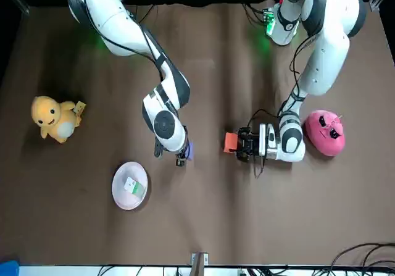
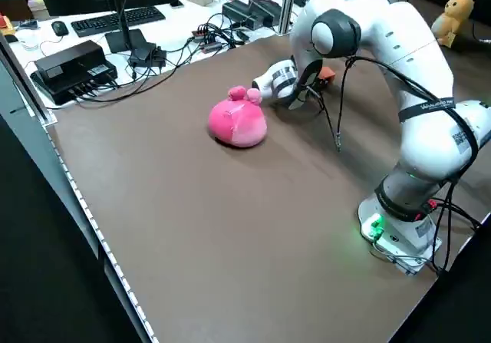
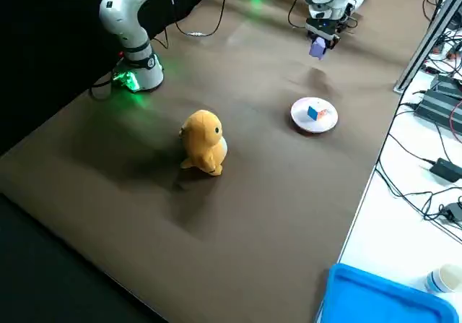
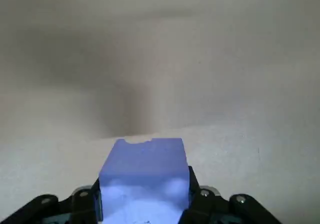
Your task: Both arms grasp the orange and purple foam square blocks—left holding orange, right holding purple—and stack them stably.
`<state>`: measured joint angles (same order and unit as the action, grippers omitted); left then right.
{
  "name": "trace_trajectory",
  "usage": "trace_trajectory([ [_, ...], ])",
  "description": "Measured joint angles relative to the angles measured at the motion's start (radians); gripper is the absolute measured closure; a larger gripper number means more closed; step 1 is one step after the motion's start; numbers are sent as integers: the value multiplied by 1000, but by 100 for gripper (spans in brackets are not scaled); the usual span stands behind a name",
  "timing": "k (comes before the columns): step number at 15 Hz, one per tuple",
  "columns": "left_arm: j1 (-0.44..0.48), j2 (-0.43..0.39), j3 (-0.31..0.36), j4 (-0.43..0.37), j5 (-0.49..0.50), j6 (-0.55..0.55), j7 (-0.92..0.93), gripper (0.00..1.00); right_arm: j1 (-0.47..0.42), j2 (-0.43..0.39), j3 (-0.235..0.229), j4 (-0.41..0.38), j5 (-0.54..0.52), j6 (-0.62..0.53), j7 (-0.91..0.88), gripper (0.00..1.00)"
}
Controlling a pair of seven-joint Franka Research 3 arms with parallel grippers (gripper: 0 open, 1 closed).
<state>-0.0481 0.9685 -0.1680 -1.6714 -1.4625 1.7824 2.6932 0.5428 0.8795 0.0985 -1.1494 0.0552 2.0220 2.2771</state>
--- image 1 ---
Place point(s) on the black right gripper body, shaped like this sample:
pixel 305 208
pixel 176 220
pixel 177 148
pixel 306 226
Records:
pixel 158 149

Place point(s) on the blue plastic tray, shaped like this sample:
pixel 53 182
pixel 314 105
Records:
pixel 8 268

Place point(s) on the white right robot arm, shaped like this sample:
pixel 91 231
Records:
pixel 108 26

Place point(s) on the orange foam block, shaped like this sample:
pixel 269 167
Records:
pixel 230 141

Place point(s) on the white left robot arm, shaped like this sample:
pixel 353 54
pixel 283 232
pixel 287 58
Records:
pixel 327 56

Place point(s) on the pink plate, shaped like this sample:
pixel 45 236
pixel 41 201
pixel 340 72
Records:
pixel 123 195

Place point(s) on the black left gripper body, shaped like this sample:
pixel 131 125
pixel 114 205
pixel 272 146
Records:
pixel 253 144

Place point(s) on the aluminium camera post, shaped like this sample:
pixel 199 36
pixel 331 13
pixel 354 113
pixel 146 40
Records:
pixel 197 265

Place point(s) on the pink plush toy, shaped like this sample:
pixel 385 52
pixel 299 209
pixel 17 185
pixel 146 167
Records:
pixel 324 134

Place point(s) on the yellow plush toy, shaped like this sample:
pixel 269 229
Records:
pixel 51 115

